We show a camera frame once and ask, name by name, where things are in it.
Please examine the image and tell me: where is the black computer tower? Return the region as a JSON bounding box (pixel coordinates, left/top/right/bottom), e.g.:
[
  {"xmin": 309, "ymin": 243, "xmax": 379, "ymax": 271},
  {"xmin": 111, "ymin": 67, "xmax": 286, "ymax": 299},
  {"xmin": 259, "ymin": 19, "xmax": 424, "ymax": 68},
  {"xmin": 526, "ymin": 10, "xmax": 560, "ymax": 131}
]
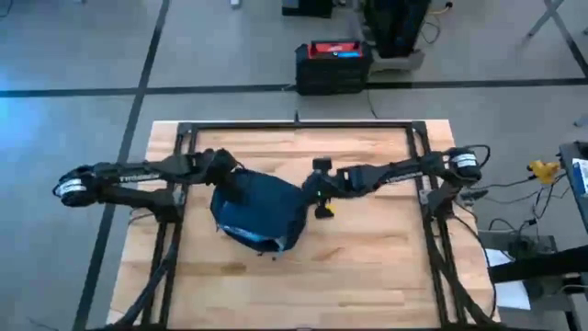
[{"xmin": 364, "ymin": 0, "xmax": 433, "ymax": 60}]

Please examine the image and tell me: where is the black cable with yellow connector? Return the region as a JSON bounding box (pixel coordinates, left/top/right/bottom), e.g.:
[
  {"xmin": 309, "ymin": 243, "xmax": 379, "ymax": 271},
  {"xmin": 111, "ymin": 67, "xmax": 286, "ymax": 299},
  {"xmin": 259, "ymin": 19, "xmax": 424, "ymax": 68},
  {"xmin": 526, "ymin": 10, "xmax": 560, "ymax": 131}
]
[{"xmin": 458, "ymin": 176, "xmax": 535, "ymax": 203}]

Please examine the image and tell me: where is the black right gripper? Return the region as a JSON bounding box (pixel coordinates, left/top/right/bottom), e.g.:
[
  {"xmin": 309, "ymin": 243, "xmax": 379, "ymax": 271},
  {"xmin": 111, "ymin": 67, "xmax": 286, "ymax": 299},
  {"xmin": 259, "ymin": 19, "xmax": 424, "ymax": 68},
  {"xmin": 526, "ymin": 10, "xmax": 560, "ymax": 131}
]
[{"xmin": 301, "ymin": 168, "xmax": 344, "ymax": 220}]

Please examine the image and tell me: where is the black metal bar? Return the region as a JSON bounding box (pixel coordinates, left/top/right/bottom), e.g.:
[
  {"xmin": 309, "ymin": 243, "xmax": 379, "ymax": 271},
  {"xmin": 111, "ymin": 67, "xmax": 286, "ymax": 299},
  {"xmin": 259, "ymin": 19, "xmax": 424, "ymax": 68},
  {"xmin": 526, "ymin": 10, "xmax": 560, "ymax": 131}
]
[{"xmin": 488, "ymin": 245, "xmax": 588, "ymax": 285}]

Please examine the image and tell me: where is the yellow cable connector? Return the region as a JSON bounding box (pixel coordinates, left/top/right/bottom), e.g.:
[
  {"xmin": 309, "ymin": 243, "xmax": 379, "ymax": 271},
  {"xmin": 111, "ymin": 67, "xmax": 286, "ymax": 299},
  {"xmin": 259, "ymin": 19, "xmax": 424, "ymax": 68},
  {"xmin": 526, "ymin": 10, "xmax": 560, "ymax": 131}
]
[{"xmin": 526, "ymin": 159, "xmax": 561, "ymax": 186}]

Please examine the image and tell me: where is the black box on floor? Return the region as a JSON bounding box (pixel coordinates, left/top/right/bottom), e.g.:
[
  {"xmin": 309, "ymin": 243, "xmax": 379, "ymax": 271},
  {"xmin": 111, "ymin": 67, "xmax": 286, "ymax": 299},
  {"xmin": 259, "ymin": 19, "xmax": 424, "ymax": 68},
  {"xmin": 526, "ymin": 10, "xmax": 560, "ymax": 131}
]
[{"xmin": 280, "ymin": 0, "xmax": 334, "ymax": 19}]

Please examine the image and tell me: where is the black toolbox with red lid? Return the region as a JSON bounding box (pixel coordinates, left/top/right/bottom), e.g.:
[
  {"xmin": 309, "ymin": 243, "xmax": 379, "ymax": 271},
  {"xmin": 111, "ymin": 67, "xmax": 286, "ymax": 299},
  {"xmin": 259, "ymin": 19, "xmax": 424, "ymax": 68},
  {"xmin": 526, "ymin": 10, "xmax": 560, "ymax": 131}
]
[{"xmin": 294, "ymin": 40, "xmax": 374, "ymax": 97}]

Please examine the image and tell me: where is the black power adapter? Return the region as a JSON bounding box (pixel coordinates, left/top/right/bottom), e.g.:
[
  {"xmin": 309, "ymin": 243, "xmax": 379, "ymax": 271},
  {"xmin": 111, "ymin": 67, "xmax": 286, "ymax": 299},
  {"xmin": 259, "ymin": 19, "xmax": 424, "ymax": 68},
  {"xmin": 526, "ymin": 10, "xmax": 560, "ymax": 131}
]
[{"xmin": 507, "ymin": 234, "xmax": 541, "ymax": 258}]

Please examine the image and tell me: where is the black looped floor cable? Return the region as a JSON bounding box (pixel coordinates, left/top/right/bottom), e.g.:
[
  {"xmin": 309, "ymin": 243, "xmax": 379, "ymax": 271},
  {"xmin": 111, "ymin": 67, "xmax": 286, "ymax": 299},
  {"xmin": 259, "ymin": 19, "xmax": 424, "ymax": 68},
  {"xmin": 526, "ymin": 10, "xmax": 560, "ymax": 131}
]
[{"xmin": 420, "ymin": 17, "xmax": 443, "ymax": 46}]

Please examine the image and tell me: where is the grey metal stand leg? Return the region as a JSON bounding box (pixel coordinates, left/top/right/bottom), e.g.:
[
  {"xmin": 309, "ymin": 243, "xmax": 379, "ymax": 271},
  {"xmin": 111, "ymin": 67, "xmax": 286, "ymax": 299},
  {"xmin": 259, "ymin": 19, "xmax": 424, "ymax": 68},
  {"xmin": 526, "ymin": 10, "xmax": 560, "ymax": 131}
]
[{"xmin": 526, "ymin": 0, "xmax": 567, "ymax": 39}]

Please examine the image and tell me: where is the grey computer stand base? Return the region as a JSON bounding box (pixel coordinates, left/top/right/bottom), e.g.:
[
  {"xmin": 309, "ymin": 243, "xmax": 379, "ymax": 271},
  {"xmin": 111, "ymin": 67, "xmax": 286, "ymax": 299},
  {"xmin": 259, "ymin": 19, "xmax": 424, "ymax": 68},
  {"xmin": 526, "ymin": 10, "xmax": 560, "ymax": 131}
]
[{"xmin": 369, "ymin": 47, "xmax": 426, "ymax": 74}]

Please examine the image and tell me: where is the thin black floor cable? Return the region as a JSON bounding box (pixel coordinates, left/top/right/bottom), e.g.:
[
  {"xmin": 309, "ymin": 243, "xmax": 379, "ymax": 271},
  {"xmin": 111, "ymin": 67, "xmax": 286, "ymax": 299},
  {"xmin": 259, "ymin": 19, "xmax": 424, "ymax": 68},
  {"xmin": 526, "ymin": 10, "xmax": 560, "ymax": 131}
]
[{"xmin": 366, "ymin": 89, "xmax": 380, "ymax": 120}]

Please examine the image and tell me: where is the navy blue backpack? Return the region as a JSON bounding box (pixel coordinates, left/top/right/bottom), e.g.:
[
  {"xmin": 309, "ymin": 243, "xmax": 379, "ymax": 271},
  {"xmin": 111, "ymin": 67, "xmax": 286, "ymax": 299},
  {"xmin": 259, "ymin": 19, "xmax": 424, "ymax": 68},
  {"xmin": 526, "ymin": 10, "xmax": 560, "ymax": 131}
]
[{"xmin": 209, "ymin": 167, "xmax": 310, "ymax": 255}]

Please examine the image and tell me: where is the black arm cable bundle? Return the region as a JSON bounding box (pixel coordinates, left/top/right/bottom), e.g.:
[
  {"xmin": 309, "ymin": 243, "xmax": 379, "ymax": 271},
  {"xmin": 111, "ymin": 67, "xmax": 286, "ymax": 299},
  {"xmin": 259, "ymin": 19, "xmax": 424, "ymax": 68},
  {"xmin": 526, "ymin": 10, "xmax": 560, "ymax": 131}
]
[
  {"xmin": 103, "ymin": 215, "xmax": 183, "ymax": 331},
  {"xmin": 429, "ymin": 247, "xmax": 502, "ymax": 331}
]

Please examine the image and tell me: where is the white and blue booklet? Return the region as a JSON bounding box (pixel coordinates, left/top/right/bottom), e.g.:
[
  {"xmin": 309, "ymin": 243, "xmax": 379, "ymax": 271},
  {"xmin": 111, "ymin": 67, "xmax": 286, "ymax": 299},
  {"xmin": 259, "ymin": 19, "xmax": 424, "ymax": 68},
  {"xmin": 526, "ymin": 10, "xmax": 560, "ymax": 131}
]
[{"xmin": 571, "ymin": 157, "xmax": 588, "ymax": 196}]

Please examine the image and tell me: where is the white paper sheet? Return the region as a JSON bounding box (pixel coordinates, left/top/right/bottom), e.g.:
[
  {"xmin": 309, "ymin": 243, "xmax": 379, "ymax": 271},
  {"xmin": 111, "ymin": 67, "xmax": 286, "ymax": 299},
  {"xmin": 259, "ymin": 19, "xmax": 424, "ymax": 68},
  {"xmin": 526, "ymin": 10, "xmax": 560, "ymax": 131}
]
[{"xmin": 485, "ymin": 247, "xmax": 533, "ymax": 311}]

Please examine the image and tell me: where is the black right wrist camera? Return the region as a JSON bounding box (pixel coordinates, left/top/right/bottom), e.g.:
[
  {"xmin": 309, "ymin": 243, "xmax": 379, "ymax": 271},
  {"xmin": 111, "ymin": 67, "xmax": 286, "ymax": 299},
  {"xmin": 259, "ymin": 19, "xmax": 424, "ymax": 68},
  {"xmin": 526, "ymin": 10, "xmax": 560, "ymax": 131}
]
[{"xmin": 311, "ymin": 156, "xmax": 334, "ymax": 173}]

